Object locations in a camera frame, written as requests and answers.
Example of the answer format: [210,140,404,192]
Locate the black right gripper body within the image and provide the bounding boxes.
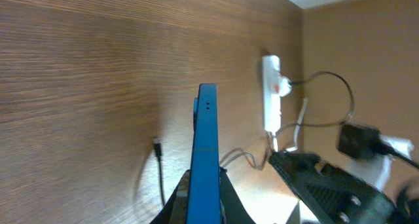
[316,162,418,223]

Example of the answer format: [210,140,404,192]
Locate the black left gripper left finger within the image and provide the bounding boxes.
[151,170,190,224]

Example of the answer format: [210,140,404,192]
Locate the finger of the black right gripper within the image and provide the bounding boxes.
[268,152,360,223]

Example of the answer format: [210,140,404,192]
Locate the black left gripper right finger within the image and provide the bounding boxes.
[219,167,255,224]

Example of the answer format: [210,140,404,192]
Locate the blue Galaxy smartphone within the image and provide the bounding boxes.
[186,83,221,223]

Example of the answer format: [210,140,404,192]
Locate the white USB charger adapter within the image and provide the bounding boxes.
[275,75,292,97]

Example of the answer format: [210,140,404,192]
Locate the white power strip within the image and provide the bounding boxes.
[262,55,281,133]

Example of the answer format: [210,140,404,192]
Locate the white power strip cord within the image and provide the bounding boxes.
[271,97,309,153]

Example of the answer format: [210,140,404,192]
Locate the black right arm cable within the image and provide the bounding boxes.
[379,141,419,170]

